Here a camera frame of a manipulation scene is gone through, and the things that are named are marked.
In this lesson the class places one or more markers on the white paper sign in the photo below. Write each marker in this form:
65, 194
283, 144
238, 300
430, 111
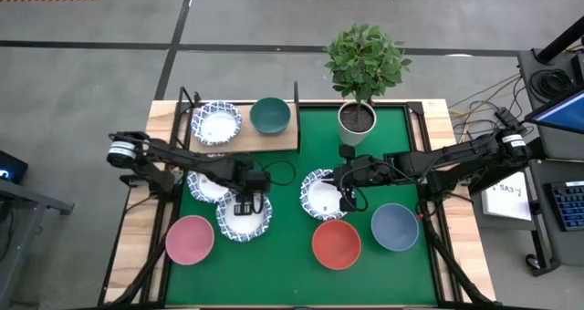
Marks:
506, 203

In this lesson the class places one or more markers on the black caster wheel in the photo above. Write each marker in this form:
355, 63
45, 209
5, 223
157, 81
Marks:
533, 262

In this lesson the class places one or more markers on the black pole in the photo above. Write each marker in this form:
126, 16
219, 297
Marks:
563, 38

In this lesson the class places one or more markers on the green plastic bowl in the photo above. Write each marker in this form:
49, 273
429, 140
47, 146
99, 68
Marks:
270, 114

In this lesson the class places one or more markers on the black backlit keyboard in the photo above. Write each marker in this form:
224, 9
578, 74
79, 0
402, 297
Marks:
568, 205

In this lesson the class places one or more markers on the green table mat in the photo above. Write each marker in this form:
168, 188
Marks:
274, 278

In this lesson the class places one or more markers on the black aluminium table frame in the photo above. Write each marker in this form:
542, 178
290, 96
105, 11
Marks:
415, 107

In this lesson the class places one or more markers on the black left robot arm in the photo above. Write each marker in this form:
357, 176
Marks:
182, 157

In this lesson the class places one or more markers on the pink plastic bowl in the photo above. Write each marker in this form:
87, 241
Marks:
189, 239

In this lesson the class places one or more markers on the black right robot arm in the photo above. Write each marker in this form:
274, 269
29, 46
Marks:
456, 157

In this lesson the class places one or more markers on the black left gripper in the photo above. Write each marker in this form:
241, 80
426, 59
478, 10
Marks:
255, 180

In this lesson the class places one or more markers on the grey equipment cart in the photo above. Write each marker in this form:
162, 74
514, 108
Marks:
554, 246

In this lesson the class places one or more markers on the blue patterned paper bowl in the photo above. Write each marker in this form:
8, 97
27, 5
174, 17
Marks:
207, 189
244, 228
218, 125
319, 198

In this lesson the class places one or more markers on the black device blue light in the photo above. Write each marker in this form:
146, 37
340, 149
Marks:
13, 164

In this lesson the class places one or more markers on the blue plastic bowl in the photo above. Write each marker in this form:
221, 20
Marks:
394, 227

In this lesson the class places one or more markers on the monitor with blue screen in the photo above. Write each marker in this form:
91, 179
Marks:
561, 114

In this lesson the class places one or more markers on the potted green plant white pot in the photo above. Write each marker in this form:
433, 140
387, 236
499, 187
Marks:
365, 64

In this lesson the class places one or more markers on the grey desk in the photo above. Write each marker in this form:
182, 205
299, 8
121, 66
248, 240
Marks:
529, 59

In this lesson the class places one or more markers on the grey metal stand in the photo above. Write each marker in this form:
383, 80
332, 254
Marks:
45, 203

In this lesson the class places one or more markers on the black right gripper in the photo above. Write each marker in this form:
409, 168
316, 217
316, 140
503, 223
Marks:
365, 173

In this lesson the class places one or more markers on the black power strip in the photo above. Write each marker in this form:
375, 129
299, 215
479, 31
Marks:
504, 115

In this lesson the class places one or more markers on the red plastic bowl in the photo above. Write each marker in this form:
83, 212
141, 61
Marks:
336, 244

